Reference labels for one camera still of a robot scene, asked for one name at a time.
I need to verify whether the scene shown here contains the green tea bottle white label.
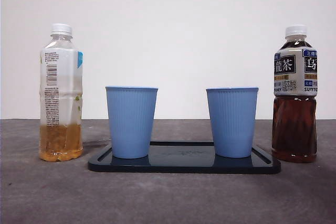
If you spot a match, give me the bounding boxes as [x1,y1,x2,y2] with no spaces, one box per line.
[38,23,84,162]

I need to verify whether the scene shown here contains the dark oolong tea bottle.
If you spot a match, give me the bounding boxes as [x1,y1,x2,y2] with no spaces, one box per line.
[271,24,319,164]

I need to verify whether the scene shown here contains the blue ribbed plastic cup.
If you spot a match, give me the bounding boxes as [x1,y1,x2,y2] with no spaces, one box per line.
[105,86,159,159]
[206,87,259,158]

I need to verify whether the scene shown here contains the dark blue flat tray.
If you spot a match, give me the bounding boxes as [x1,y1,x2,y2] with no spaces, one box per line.
[87,141,282,174]

